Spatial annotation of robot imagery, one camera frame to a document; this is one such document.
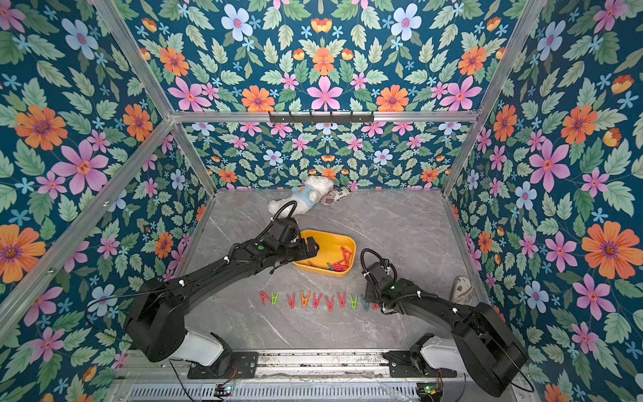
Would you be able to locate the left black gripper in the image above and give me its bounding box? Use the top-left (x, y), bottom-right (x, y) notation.
top-left (275, 236), bottom-right (323, 265)

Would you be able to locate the grey teal clothespin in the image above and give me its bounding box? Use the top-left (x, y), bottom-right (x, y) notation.
top-left (360, 295), bottom-right (370, 312)

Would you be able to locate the green clothespin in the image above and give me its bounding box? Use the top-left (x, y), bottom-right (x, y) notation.
top-left (271, 291), bottom-right (280, 306)
top-left (350, 294), bottom-right (359, 310)

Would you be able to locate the red clothespin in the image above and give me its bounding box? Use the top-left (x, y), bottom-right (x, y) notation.
top-left (286, 293), bottom-right (296, 309)
top-left (337, 292), bottom-right (347, 308)
top-left (325, 296), bottom-right (335, 312)
top-left (260, 291), bottom-right (272, 306)
top-left (313, 293), bottom-right (323, 309)

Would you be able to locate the yellow plastic storage box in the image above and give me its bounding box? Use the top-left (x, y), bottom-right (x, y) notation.
top-left (294, 229), bottom-right (357, 278)

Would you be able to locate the orange clothespin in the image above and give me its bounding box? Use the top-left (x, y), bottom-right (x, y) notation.
top-left (301, 291), bottom-right (311, 308)

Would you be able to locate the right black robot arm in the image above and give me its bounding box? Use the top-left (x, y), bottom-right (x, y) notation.
top-left (359, 248), bottom-right (529, 397)

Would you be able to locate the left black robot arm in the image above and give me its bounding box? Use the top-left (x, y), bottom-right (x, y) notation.
top-left (125, 201), bottom-right (320, 367)

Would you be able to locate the white teddy bear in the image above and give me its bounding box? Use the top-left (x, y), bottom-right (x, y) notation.
top-left (268, 176), bottom-right (333, 218)

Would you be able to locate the small printed pouch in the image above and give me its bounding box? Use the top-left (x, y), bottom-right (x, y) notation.
top-left (320, 187), bottom-right (352, 205)

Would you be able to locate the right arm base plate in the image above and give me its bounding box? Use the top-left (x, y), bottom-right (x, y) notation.
top-left (383, 351), bottom-right (458, 379)

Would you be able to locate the aluminium front rail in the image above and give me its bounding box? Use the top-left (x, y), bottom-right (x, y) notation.
top-left (115, 348), bottom-right (528, 383)

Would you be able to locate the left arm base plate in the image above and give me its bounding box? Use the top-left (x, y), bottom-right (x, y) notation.
top-left (188, 352), bottom-right (259, 380)

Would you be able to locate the black hook rail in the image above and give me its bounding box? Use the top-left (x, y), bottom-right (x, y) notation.
top-left (268, 112), bottom-right (375, 125)

